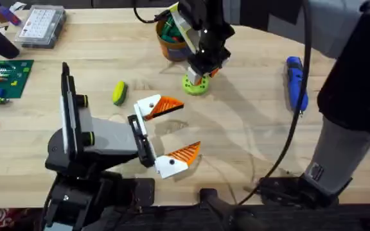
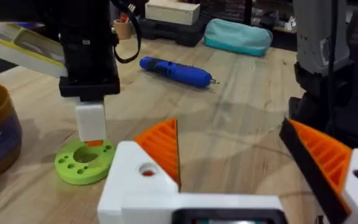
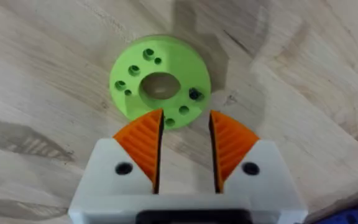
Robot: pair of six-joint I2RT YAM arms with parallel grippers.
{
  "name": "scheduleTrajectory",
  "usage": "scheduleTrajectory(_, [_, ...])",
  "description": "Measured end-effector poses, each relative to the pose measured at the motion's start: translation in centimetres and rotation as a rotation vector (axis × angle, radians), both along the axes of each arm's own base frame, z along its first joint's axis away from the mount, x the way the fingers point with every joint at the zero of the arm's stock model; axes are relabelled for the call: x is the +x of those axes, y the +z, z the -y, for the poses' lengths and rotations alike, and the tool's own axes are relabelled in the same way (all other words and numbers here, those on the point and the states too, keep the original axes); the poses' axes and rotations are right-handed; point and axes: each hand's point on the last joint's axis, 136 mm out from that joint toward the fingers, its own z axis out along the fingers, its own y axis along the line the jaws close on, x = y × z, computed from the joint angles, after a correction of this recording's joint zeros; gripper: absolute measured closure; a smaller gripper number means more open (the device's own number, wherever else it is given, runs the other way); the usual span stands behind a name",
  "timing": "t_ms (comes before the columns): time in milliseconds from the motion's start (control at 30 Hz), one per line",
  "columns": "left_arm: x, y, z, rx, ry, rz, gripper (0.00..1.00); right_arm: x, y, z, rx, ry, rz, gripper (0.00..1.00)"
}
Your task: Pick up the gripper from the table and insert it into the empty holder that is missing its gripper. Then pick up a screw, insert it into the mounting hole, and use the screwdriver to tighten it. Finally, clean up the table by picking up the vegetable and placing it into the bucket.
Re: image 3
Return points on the green disc with holes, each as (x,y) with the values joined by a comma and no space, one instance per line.
(172,68)

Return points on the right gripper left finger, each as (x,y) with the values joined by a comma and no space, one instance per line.
(135,161)

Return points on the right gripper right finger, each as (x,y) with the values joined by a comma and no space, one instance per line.
(244,161)

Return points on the blue electric screwdriver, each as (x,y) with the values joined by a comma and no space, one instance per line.
(350,213)

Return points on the black screw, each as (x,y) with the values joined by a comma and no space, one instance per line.
(194,93)

